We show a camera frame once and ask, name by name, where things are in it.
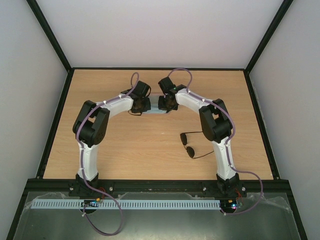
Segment pink glasses case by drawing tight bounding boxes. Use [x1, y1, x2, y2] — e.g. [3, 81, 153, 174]
[142, 93, 168, 115]

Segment black gold sunglasses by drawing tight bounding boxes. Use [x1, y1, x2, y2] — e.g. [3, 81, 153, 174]
[179, 131, 215, 160]

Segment light blue cleaning cloth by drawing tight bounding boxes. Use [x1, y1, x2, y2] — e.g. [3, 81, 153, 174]
[150, 96, 160, 114]

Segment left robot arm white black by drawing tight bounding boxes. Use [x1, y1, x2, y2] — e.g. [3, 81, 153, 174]
[69, 80, 151, 198]

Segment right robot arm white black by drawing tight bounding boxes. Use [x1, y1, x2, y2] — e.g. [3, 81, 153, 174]
[158, 76, 239, 196]

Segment left controller board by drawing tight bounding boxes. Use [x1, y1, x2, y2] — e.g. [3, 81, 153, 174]
[79, 198, 104, 208]

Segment controller board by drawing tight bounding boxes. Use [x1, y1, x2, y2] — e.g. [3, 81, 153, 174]
[79, 198, 104, 208]
[220, 197, 244, 212]

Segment right controller board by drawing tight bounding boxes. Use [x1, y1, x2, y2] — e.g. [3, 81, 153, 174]
[220, 197, 244, 212]

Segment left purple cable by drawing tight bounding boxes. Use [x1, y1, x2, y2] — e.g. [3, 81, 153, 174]
[76, 72, 125, 237]

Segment purple cable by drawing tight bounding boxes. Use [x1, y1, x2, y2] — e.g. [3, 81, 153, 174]
[76, 72, 125, 237]
[166, 67, 265, 217]

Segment light blue slotted cable duct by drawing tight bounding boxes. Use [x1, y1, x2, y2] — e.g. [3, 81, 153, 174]
[30, 199, 221, 210]

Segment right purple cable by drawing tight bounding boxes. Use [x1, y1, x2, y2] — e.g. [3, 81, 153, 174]
[166, 67, 265, 217]

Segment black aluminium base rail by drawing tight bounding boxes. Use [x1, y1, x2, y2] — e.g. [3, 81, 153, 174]
[24, 178, 291, 200]

